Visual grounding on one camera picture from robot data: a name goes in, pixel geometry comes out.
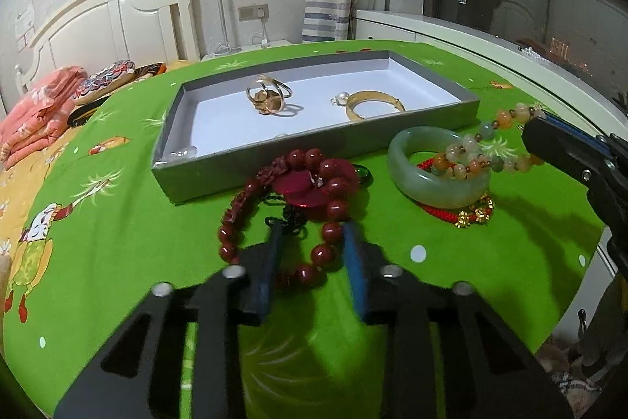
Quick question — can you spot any gold bangle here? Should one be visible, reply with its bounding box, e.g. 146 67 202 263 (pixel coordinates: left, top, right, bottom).
345 90 405 122

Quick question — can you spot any gold ring cluster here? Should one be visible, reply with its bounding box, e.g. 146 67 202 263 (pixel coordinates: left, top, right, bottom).
246 74 294 115

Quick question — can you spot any white wooden headboard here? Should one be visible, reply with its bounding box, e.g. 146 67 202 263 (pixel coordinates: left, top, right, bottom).
15 0 201 96

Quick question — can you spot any white standing lamp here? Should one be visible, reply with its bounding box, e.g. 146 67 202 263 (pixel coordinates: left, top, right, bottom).
214 0 242 56

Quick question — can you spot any red cord gold charm bracelet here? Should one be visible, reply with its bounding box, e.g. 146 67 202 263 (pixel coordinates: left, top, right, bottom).
415 156 496 230

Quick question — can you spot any wall power socket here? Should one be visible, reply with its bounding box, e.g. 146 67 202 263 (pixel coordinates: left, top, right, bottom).
238 4 269 21

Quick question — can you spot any white nightstand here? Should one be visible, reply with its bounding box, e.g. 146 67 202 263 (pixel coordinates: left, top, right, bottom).
201 39 292 62

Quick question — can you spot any dark red bead bracelet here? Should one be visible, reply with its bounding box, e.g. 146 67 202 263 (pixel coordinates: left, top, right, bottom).
217 146 360 287

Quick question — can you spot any multicolour jade bead bracelet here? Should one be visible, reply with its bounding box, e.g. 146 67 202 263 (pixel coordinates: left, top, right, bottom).
431 102 546 181

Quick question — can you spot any green cartoon print tablecloth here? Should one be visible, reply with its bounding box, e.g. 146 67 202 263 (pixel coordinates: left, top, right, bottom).
1 42 602 418

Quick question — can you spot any red shell disc pendant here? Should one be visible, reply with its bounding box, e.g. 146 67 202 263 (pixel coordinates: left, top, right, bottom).
272 170 350 209

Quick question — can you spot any folded pink blanket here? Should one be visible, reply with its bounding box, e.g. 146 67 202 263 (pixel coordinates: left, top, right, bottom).
1 66 87 169

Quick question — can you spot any pale green jade bangle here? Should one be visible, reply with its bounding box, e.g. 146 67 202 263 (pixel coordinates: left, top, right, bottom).
386 126 489 209

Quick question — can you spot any grey shallow cardboard tray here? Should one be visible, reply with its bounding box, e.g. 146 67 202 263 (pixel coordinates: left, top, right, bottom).
151 50 480 204

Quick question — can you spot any patterned embroidered pillow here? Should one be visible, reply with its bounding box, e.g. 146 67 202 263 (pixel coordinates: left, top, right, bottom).
72 60 135 105

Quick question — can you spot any black orange patterned cloth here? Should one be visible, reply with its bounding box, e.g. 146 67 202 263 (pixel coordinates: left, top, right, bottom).
66 62 168 129

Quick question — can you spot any right pearl earring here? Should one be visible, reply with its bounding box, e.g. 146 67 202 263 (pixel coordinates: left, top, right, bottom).
330 91 350 106

